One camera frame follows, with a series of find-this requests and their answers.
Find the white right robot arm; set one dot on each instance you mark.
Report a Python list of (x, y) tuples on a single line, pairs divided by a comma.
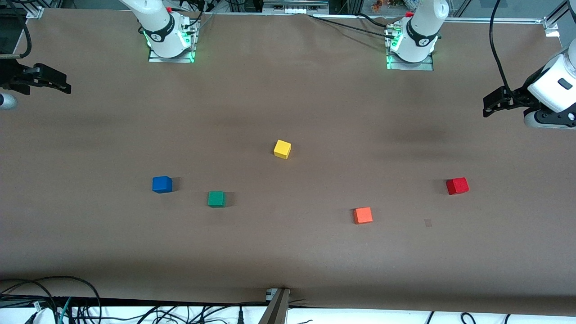
[(157, 22)]

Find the aluminium left arm base plate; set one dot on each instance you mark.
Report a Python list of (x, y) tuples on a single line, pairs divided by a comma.
[(409, 66)]

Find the aluminium frame rail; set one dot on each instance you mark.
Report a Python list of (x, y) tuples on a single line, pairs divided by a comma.
[(495, 20)]

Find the yellow wooden block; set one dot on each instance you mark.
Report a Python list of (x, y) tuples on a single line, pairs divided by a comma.
[(282, 149)]

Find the aluminium corner bracket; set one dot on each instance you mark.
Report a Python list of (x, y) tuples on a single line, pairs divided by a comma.
[(551, 26), (35, 12)]

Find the blue wooden block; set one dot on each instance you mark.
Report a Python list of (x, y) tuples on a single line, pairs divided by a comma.
[(162, 185)]

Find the brown paper table cover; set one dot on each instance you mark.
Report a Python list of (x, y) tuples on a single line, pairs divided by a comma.
[(288, 90)]

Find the black table edge rail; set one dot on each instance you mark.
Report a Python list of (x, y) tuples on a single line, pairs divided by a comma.
[(180, 302)]

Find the aluminium profile bracket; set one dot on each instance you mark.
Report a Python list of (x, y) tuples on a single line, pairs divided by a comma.
[(276, 308)]

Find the red wooden block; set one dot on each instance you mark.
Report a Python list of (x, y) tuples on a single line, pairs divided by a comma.
[(457, 186)]

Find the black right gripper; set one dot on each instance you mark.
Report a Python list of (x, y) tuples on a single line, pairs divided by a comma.
[(12, 74)]

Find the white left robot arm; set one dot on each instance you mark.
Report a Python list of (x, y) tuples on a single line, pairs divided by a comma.
[(418, 27)]

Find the orange background toy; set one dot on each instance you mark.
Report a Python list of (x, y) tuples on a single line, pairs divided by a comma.
[(377, 4)]

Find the orange wooden block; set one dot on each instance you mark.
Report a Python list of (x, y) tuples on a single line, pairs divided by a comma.
[(362, 215)]

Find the green wooden block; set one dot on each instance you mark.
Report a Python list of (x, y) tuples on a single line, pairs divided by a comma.
[(216, 199)]

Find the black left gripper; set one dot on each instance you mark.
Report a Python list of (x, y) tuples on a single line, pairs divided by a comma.
[(516, 96)]

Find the black power plug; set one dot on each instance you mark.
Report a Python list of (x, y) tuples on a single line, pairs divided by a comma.
[(240, 316)]

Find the grey device with ports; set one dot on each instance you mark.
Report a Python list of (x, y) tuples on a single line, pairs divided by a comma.
[(294, 6)]

